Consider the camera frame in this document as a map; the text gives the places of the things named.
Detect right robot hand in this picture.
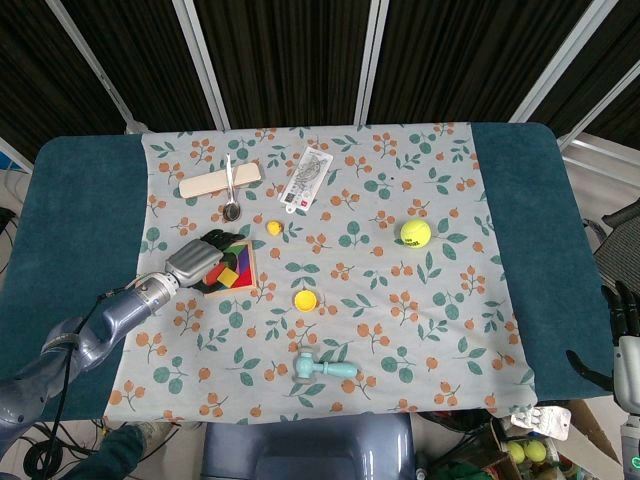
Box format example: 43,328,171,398
565,280,640,392

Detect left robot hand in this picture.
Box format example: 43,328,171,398
164,229,247,295

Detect wooden tray with colourful blocks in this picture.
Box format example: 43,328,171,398
202,239,260,299

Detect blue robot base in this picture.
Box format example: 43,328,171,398
200,412,417,480

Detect metal spoon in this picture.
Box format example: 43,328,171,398
221,153,242,223

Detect wooden flat stick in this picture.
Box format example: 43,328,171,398
178,164,264,200

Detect black office chair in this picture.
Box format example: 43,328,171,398
584,197,640,294

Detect crumpled white packaging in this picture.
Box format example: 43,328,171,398
509,404,572,442

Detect yellow bottle cap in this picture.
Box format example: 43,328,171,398
293,289,319,314

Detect teal table cover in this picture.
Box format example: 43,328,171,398
0,122,615,425

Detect floral tablecloth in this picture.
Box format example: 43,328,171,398
102,121,539,426

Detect printed plastic packet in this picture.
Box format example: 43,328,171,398
276,145,335,217

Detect cardboard box with balls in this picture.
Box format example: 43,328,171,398
429,399,624,480

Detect teal toy hammer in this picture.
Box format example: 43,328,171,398
292,351,360,384

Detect yellow tennis ball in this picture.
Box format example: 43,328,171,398
399,218,433,250

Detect black cable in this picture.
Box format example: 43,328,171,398
24,279,151,480

